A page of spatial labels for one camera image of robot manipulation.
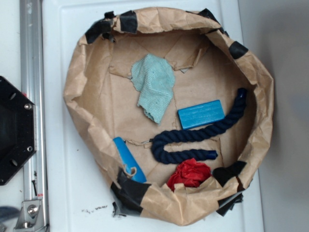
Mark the brown paper bag basket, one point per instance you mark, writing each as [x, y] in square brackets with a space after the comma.
[208, 65]

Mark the metal corner bracket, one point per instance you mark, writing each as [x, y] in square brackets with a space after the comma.
[31, 218]

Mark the blue rectangular block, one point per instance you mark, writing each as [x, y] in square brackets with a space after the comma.
[201, 114]

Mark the light blue cloth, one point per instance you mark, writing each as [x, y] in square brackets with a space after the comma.
[154, 79]

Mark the blue plastic handle tool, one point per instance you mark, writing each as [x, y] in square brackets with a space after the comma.
[132, 168]

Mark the red crumpled cloth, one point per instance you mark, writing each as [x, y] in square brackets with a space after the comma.
[191, 173]

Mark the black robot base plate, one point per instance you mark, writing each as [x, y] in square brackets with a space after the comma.
[17, 133]

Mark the aluminium frame rail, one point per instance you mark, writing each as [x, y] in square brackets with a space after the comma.
[32, 84]

